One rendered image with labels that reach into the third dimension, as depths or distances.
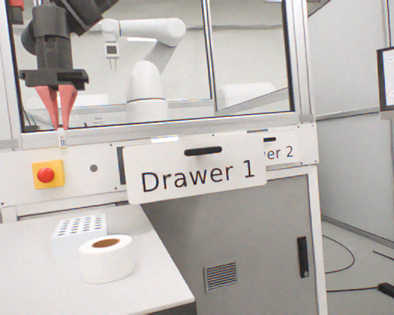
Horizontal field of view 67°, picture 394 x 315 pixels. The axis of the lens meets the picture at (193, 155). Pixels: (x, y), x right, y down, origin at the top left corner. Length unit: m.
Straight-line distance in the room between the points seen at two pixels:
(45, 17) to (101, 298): 0.43
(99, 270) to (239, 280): 0.75
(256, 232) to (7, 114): 0.84
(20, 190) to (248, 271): 0.75
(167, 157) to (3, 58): 0.57
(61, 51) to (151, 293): 0.40
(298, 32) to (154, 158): 0.77
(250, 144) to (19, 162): 0.62
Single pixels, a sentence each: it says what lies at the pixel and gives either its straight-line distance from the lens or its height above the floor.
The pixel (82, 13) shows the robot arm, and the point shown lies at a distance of 0.62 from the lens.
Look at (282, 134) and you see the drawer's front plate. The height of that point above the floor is 0.92.
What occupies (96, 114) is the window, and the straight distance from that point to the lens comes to 0.93.
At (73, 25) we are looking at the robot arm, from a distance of 0.63.
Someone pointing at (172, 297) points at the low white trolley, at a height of 0.76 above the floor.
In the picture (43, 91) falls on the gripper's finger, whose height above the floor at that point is 1.03.
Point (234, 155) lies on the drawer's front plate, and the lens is 0.62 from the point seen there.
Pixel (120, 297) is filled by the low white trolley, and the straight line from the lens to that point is 0.38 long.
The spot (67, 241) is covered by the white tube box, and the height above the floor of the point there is 0.79.
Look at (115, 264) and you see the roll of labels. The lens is 0.41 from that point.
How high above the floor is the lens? 0.93
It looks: 3 degrees down
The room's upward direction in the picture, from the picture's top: 6 degrees counter-clockwise
